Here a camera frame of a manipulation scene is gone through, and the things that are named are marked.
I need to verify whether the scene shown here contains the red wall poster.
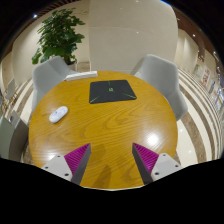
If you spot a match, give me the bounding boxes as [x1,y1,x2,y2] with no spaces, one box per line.
[201,66,211,88]

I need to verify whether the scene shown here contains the small chair in background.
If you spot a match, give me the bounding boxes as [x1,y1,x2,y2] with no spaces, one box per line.
[5,79,16,100]

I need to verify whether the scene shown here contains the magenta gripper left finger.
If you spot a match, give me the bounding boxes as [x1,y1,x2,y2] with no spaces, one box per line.
[42,143,91,185]

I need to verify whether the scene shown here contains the round wooden table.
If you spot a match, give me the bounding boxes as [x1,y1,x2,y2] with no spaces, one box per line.
[29,71,178,189]

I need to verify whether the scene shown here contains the grey chair right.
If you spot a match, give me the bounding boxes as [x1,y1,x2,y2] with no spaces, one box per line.
[135,54,188,120]

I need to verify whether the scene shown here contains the black mouse pad green lines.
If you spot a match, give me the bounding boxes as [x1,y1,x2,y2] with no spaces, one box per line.
[89,80,137,104]

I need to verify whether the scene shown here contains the green potted plant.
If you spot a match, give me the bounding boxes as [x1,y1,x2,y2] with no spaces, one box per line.
[32,8,85,65]

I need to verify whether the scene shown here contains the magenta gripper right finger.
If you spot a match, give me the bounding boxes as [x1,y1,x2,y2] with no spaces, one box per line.
[132,143,182,185]

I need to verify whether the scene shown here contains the white computer mouse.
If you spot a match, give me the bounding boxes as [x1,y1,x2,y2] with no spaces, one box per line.
[49,106,68,123]

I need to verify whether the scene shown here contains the white keyboard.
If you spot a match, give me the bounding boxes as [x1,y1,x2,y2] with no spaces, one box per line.
[64,71,98,81]

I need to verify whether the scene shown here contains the grey chair far left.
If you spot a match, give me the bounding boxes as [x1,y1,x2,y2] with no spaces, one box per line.
[0,111,29,162]

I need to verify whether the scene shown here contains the grey chair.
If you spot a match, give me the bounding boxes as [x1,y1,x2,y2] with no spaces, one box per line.
[0,111,29,162]
[32,56,75,110]
[135,54,188,120]

